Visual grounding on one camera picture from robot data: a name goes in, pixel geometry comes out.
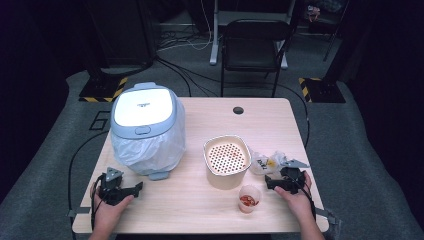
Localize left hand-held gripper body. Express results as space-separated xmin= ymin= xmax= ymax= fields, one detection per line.
xmin=98 ymin=167 xmax=135 ymax=206

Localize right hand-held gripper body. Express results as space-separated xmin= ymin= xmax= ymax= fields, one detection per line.
xmin=279 ymin=159 xmax=311 ymax=195

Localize clear plastic cup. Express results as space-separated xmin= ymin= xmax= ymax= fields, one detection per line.
xmin=238 ymin=184 xmax=263 ymax=215

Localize person's left hand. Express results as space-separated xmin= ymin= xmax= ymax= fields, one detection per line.
xmin=89 ymin=183 xmax=135 ymax=232

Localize person's right hand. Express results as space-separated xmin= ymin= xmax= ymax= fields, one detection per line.
xmin=273 ymin=171 xmax=315 ymax=222

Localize crumpled wrapper with yellow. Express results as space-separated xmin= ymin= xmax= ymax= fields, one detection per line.
xmin=267 ymin=150 xmax=289 ymax=173

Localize clear crumpled printed wrapper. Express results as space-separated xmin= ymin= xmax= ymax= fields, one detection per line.
xmin=249 ymin=151 xmax=272 ymax=176

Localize red date slices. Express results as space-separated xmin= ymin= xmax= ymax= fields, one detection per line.
xmin=240 ymin=194 xmax=260 ymax=207

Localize white plastic bin liner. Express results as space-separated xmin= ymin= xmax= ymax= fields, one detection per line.
xmin=110 ymin=99 xmax=187 ymax=176

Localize grey table clamp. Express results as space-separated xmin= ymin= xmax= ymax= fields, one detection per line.
xmin=315 ymin=207 xmax=338 ymax=225
xmin=67 ymin=206 xmax=92 ymax=218

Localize cream strainer bin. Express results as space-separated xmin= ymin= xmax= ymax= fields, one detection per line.
xmin=202 ymin=134 xmax=253 ymax=191

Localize striped black stand base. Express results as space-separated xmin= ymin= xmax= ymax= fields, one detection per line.
xmin=78 ymin=76 xmax=129 ymax=103
xmin=298 ymin=77 xmax=347 ymax=104

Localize black folding chair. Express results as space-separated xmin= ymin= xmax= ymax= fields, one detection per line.
xmin=219 ymin=18 xmax=293 ymax=98

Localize black cabinet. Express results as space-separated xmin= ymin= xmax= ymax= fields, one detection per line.
xmin=84 ymin=0 xmax=158 ymax=68

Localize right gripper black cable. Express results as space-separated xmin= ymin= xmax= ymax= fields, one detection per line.
xmin=291 ymin=174 xmax=317 ymax=222

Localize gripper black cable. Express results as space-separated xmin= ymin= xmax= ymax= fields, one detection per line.
xmin=291 ymin=174 xmax=317 ymax=222
xmin=90 ymin=173 xmax=105 ymax=232

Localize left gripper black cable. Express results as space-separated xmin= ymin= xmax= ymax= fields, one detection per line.
xmin=90 ymin=173 xmax=105 ymax=232

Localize black floor cable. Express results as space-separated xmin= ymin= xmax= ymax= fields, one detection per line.
xmin=67 ymin=129 xmax=110 ymax=234

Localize white desk frame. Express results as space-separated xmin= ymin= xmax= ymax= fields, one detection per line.
xmin=208 ymin=0 xmax=298 ymax=70

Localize white floor cables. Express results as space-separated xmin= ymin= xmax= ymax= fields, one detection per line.
xmin=156 ymin=0 xmax=214 ymax=53

